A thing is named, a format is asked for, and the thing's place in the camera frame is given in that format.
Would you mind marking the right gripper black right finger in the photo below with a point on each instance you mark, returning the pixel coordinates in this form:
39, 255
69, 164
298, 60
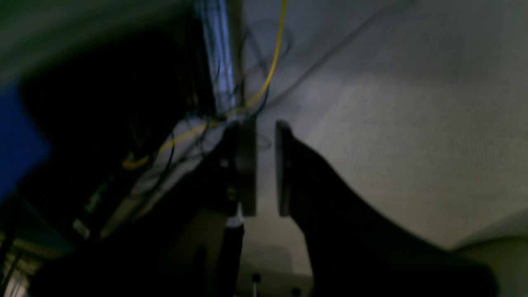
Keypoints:
355, 251

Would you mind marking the blue object at edge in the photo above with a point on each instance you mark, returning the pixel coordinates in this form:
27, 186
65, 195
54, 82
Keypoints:
22, 146

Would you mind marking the aluminium frame post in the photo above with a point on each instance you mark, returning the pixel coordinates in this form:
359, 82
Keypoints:
218, 23

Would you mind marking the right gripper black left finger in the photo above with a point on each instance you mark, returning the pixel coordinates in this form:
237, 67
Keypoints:
188, 245

